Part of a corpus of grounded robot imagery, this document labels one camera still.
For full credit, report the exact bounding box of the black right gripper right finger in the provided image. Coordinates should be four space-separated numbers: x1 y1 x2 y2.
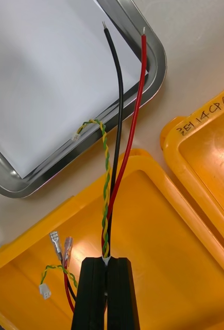
107 256 141 330

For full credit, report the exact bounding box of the yellow-orange plastic bin with handwriting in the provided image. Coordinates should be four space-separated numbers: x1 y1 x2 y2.
160 82 224 255

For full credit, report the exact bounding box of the red black green-yellow wire harness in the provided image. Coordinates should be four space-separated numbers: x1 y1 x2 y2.
39 20 148 314

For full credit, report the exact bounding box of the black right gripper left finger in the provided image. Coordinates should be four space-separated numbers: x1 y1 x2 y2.
71 256 109 330

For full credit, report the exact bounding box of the white sheet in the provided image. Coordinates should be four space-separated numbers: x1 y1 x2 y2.
0 0 149 179

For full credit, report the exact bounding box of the steel tray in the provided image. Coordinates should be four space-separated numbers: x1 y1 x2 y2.
0 0 167 199

